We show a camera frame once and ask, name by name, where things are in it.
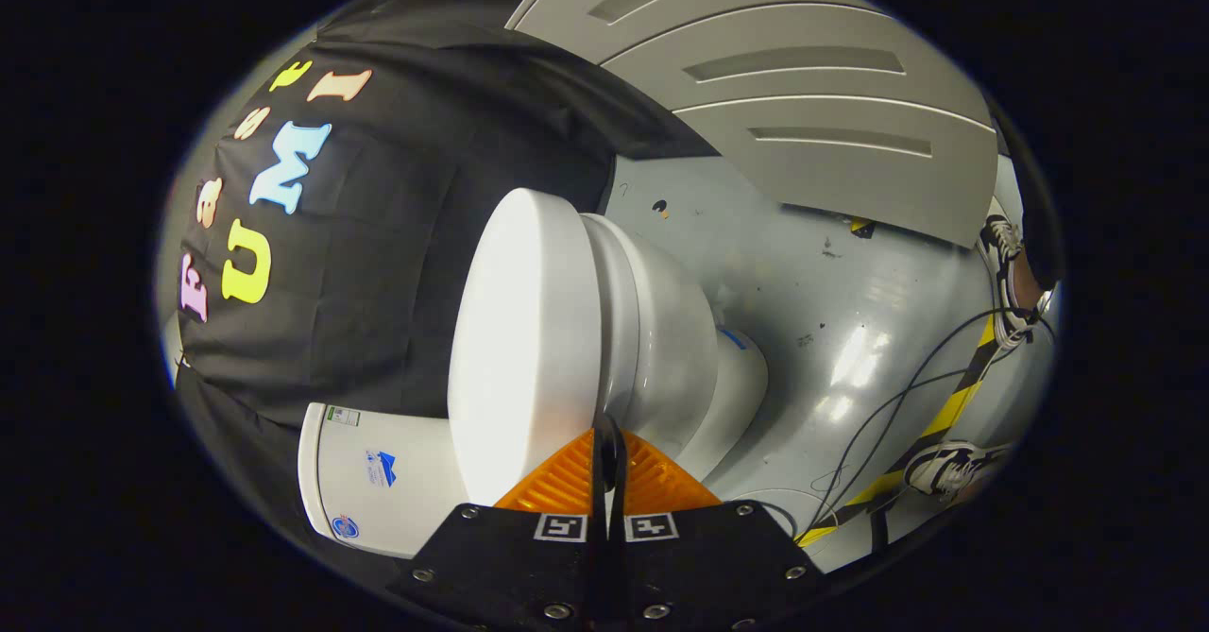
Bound yellow black hazard tape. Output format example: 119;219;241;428
798;316;1002;548

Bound person's leg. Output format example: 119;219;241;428
1009;131;1066;295

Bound black and white sneaker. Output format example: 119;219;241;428
978;214;1051;348
904;440;1010;502

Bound long black floor cables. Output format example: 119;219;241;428
810;306;1054;538

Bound black backdrop cloth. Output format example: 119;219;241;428
156;0;719;557

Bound white toilet lid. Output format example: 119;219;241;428
448;188;603;507

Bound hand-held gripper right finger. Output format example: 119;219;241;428
609;412;832;632

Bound grey ribbed plastic panel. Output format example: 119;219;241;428
507;0;999;248

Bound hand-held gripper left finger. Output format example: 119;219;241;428
387;412;610;632

